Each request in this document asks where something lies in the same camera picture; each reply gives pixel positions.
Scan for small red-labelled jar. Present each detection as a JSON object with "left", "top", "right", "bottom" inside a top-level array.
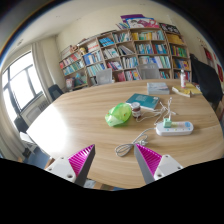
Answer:
[{"left": 131, "top": 102, "right": 141, "bottom": 118}]

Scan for grey chair right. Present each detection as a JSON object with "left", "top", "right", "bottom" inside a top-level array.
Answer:
[{"left": 136, "top": 63, "right": 161, "bottom": 79}]

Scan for black coat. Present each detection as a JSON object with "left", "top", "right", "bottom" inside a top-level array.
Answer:
[{"left": 190, "top": 54, "right": 223, "bottom": 102}]

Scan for window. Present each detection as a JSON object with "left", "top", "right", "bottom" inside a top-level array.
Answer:
[{"left": 2, "top": 52, "right": 43, "bottom": 121}]

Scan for white power strip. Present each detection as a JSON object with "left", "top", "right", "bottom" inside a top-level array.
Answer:
[{"left": 156, "top": 121, "right": 194, "bottom": 136}]

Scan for white charger cable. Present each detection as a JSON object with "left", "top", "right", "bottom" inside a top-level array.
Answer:
[{"left": 136, "top": 97, "right": 177, "bottom": 123}]

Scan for white spray bottle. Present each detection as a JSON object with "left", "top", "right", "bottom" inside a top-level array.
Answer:
[{"left": 180, "top": 70, "right": 186, "bottom": 88}]

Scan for wooden bookshelf with books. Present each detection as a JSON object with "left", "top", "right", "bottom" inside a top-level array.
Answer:
[{"left": 59, "top": 28, "right": 192, "bottom": 86}]

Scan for dark blue chair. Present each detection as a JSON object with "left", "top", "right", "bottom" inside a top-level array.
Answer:
[{"left": 48, "top": 84, "right": 63, "bottom": 100}]

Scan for posters atop bookshelf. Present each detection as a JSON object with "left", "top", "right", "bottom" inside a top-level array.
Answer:
[{"left": 117, "top": 14, "right": 179, "bottom": 34}]

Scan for green plastic bag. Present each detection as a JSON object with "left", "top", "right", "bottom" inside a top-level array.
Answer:
[{"left": 105, "top": 103, "right": 132, "bottom": 127}]

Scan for grey chair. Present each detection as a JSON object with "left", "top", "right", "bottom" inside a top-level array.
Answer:
[
  {"left": 136, "top": 63, "right": 161, "bottom": 79},
  {"left": 96, "top": 68, "right": 112, "bottom": 85}
]

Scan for grey book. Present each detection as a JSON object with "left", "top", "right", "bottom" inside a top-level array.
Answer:
[{"left": 147, "top": 82, "right": 170, "bottom": 95}]

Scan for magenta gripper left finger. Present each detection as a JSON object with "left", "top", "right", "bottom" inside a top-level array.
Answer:
[{"left": 46, "top": 145, "right": 95, "bottom": 186}]

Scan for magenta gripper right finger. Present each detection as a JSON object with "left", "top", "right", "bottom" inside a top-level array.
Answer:
[{"left": 134, "top": 144, "right": 183, "bottom": 184}]

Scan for teal book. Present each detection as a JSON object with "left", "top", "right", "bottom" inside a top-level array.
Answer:
[{"left": 126, "top": 93, "right": 159, "bottom": 110}]

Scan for white power strip cord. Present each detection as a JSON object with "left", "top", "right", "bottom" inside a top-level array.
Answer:
[{"left": 114, "top": 127, "right": 158, "bottom": 158}]

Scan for green charger plug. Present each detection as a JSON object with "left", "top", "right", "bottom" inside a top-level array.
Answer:
[{"left": 163, "top": 118, "right": 172, "bottom": 128}]

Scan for grey chair left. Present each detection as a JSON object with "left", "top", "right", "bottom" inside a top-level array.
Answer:
[{"left": 96, "top": 68, "right": 112, "bottom": 85}]

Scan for yellow book stack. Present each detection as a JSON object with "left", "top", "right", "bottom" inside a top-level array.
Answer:
[{"left": 172, "top": 83, "right": 202, "bottom": 97}]

